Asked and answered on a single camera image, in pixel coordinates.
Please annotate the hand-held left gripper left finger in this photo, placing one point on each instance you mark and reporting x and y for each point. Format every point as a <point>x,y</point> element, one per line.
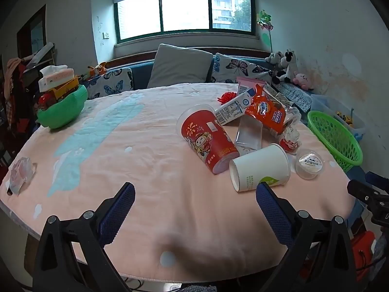
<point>119,213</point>

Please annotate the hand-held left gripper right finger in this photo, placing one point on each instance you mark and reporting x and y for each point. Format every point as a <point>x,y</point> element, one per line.
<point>273,216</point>

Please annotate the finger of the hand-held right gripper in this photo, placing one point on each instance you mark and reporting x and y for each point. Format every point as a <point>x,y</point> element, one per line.
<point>360,190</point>
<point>376,178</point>

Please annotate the white paper cup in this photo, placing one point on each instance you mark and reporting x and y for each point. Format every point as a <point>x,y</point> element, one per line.
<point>261,167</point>

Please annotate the small clear jelly cup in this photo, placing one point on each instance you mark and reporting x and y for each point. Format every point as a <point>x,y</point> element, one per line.
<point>310,162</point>

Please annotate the green plastic basket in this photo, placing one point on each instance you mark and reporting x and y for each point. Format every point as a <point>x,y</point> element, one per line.
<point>337,137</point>

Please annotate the clear plastic tray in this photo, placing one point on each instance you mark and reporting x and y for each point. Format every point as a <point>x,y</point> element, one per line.
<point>249,132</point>

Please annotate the red printed paper cup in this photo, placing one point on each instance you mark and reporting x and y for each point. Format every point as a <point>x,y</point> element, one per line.
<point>206,140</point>

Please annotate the orange snack packet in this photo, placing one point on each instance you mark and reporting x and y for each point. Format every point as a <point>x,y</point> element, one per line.
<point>264,109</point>

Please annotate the white blue milk carton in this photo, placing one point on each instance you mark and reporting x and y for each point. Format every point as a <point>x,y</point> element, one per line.
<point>232,108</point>

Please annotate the red bag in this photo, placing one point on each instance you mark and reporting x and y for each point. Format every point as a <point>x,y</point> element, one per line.
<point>363,249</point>

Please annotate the pink printed blanket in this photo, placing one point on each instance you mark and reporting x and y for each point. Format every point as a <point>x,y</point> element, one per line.
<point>136,158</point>

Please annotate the yellow toy car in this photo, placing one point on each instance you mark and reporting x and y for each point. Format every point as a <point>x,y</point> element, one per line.
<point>346,118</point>

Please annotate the red white candy wrapper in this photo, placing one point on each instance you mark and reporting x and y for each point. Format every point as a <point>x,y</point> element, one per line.
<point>290,140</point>

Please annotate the clear plastic storage box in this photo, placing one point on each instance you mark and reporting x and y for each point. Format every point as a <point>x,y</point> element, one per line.
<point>331,105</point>

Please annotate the crumpled clear plastic wrapper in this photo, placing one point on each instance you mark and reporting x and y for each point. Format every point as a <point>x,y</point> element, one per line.
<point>21,175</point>

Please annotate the green plastic bowl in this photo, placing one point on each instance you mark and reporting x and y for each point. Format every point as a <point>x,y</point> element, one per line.
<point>63,112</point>

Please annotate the black white patterned box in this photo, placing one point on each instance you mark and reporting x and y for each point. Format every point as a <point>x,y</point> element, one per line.
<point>293,95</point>

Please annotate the pink plush toy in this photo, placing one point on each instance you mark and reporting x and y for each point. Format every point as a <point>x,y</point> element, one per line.
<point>302,80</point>

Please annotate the red yarn ball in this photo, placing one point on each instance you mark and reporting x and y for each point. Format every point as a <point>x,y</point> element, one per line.
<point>226,97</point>

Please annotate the white butterfly print pillow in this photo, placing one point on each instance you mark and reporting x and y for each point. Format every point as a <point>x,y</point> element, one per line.
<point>112,83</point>
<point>237,67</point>

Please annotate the yellow toy truck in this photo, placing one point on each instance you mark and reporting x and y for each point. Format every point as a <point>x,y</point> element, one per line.
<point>65,89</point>

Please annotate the red toy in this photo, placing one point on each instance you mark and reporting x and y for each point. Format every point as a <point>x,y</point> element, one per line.
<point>45,100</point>

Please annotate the pink snack packet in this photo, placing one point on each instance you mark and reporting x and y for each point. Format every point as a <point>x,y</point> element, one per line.
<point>247,82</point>

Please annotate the blue sofa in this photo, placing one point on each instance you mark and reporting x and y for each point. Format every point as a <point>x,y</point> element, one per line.
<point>141,74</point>

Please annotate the black white cow plush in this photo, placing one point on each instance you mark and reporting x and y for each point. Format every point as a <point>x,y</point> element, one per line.
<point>287,64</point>

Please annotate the orange fox plush toy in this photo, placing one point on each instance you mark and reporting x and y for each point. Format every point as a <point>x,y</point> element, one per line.
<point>97,68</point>

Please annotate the white tissue box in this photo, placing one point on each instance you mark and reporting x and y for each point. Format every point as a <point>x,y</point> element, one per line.
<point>56,77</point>

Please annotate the hanging clothes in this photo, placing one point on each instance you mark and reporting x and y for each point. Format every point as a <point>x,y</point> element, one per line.
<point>13,97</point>

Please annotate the grey white plush toy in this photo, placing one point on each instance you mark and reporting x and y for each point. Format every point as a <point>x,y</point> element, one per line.
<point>273,57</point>

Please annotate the grey pillow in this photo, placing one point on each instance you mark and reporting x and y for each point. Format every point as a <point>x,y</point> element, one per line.
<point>179,65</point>

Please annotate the colourful pinwheel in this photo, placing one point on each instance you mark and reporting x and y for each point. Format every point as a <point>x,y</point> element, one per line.
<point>264,21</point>

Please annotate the green framed window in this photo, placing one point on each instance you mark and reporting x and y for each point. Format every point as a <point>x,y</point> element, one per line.
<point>185,12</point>

